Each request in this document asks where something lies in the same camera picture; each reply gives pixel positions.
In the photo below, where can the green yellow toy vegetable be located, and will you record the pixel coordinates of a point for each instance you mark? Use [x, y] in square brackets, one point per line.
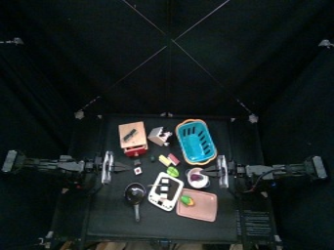
[188, 200]

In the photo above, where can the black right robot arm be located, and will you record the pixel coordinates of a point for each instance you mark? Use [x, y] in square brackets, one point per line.
[283, 170]

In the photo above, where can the small white red cube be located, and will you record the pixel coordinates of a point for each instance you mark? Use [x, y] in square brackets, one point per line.
[138, 170]

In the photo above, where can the white toy house box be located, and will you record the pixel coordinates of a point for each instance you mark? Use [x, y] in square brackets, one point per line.
[160, 135]

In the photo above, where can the blue basket with orange rim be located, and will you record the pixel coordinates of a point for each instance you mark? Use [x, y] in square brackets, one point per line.
[196, 141]

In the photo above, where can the black toy frying pan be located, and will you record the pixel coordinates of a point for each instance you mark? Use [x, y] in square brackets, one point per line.
[136, 197]

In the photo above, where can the green toy lime slice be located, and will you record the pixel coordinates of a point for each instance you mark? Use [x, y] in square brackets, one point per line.
[173, 171]

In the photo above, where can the pink toy block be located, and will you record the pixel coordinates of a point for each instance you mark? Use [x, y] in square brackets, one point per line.
[174, 159]

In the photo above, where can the small dark toy piece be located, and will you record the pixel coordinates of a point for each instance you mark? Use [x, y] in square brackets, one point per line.
[137, 162]

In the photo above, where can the yellow toy block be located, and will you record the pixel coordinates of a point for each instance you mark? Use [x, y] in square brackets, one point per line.
[165, 160]

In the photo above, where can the small green toy piece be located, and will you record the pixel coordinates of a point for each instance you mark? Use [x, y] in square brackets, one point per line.
[153, 158]

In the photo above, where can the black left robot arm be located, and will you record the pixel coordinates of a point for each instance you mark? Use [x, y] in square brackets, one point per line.
[47, 164]

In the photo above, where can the white toy stove tray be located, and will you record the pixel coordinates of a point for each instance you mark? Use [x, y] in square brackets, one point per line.
[166, 191]

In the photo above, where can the white bowl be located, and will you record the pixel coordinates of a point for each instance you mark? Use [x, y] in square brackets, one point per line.
[198, 178]

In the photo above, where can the purple toy vegetable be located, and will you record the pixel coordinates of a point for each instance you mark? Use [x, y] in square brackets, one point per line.
[197, 177]

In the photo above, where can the pink cutting board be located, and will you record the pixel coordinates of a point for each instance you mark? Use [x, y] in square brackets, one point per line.
[198, 205]

